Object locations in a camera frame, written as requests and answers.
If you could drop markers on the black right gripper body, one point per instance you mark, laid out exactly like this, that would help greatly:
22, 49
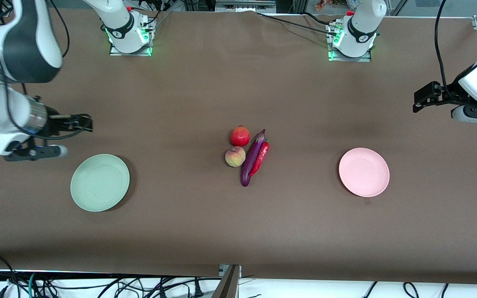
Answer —
57, 124

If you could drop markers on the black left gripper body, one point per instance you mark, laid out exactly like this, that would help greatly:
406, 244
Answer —
449, 92

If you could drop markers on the yellow pink peach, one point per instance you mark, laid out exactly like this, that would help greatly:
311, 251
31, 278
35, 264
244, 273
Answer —
235, 157

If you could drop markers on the red apple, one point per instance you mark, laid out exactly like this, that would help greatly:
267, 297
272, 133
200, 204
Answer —
240, 136

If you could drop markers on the long purple eggplant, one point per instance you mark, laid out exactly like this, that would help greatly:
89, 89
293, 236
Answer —
251, 159

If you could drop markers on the red chili pepper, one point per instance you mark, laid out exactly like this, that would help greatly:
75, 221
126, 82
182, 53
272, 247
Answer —
262, 155

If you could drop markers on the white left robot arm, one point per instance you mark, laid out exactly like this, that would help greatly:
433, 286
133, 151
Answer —
360, 29

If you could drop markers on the light green plate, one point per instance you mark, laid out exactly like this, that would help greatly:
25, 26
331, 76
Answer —
99, 183

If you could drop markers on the pink plate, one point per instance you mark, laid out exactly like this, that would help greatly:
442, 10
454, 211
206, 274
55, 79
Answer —
364, 172

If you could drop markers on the brown table cloth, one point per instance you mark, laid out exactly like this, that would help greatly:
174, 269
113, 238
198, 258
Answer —
205, 91

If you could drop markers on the small orange object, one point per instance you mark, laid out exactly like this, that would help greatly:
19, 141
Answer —
321, 5

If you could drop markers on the black power plug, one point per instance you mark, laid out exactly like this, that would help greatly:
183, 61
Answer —
198, 289

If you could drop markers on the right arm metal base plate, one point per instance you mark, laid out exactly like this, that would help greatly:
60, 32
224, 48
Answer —
116, 53

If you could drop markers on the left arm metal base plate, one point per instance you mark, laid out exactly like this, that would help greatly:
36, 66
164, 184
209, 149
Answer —
338, 58

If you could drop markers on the metal rail with sockets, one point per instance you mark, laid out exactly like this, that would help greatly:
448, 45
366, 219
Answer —
242, 7

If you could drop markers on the grey metal camera post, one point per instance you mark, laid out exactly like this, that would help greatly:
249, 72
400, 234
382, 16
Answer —
227, 283

